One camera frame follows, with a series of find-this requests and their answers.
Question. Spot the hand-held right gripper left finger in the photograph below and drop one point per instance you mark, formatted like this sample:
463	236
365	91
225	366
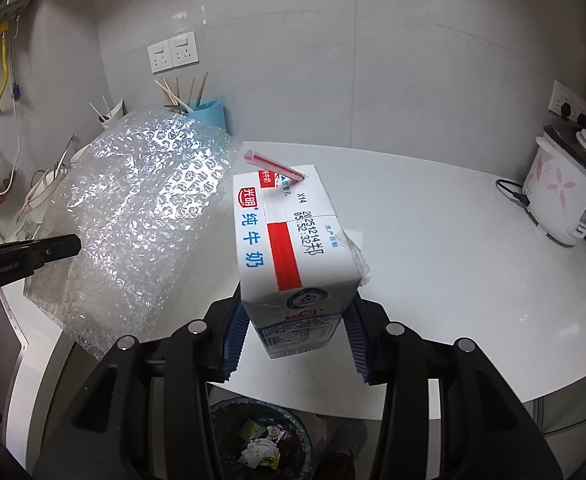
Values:
235	340

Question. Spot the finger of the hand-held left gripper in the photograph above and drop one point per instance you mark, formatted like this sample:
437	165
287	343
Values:
55	249

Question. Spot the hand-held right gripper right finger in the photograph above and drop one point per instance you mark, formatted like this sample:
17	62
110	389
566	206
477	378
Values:
358	345

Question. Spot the black trash bin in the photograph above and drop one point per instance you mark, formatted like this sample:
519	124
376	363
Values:
223	415

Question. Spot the clear bubble wrap sheet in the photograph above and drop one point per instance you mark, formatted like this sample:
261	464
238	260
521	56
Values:
138	210

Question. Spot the blue white milk carton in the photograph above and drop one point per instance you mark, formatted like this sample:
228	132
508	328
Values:
293	260

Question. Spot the pink drinking straw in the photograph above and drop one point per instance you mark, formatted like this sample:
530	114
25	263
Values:
273	164

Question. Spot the white paper cup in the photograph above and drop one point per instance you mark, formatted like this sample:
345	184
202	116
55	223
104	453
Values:
110	120

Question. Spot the blue utensil holder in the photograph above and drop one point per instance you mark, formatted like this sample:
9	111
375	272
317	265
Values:
208	112

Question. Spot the white floral rice cooker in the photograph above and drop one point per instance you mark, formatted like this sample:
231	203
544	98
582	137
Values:
563	185

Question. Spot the white wall socket with plug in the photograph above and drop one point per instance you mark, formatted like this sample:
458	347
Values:
565	100

